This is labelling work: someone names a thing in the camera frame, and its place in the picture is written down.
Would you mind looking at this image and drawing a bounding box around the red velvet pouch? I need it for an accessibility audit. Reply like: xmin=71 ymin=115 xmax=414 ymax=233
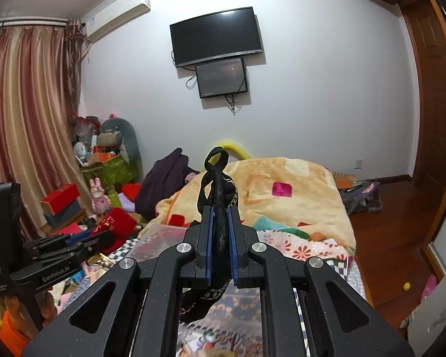
xmin=90 ymin=207 xmax=138 ymax=255

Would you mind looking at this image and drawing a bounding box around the black patterned soft pouch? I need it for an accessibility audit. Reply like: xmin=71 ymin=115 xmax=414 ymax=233
xmin=180 ymin=147 xmax=238 ymax=324

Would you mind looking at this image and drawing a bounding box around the orange sleeve forearm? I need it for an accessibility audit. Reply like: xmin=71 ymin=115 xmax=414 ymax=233
xmin=0 ymin=311 xmax=30 ymax=357

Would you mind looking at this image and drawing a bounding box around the person's hand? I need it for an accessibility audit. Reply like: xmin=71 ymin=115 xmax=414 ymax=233
xmin=4 ymin=289 xmax=58 ymax=339

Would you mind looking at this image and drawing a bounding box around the red flat box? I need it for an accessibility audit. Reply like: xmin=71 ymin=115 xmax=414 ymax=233
xmin=41 ymin=184 xmax=80 ymax=215

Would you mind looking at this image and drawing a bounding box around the pink bunny plush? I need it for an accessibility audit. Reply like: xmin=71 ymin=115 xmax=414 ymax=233
xmin=89 ymin=177 xmax=112 ymax=216

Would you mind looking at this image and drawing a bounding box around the clear plastic storage box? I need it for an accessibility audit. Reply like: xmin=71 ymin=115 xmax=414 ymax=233
xmin=126 ymin=223 xmax=187 ymax=262

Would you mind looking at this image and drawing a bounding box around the colourful patterned bed sheet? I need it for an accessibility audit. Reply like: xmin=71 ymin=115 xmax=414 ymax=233
xmin=55 ymin=230 xmax=366 ymax=356

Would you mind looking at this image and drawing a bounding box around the orange fleece blanket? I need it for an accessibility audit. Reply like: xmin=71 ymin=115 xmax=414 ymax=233
xmin=137 ymin=156 xmax=357 ymax=257

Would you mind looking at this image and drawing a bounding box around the green gift box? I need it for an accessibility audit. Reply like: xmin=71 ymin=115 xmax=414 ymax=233
xmin=81 ymin=156 xmax=138 ymax=190

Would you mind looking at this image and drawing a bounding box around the dark purple clothing heap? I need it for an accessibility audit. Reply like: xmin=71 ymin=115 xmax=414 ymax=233
xmin=134 ymin=148 xmax=199 ymax=222

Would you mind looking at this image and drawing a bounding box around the grey green plush toy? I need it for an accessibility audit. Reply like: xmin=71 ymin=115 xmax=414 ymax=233
xmin=96 ymin=118 xmax=140 ymax=164

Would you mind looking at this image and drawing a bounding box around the grey bag on floor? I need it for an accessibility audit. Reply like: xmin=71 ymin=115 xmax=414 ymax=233
xmin=339 ymin=181 xmax=383 ymax=215

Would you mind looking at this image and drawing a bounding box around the pink striped curtain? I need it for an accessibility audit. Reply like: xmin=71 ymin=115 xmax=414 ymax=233
xmin=0 ymin=19 xmax=91 ymax=239

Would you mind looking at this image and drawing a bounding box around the pink slipper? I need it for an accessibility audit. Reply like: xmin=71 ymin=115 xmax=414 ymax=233
xmin=420 ymin=274 xmax=437 ymax=301

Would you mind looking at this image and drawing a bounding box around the brown wooden door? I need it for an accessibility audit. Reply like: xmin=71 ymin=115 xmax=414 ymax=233
xmin=400 ymin=0 xmax=446 ymax=244

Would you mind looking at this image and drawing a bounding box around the white air conditioner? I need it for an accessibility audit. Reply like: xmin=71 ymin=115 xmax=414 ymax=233
xmin=84 ymin=0 xmax=150 ymax=43

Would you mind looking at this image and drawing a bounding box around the yellow foam ring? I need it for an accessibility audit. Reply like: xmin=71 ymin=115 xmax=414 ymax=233
xmin=212 ymin=141 xmax=252 ymax=161

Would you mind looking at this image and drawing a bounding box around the small black wall monitor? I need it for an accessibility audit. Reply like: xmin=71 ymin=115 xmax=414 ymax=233
xmin=196 ymin=57 xmax=248 ymax=99

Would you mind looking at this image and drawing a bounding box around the large black wall television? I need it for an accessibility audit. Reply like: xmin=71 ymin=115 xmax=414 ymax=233
xmin=170 ymin=7 xmax=263 ymax=68

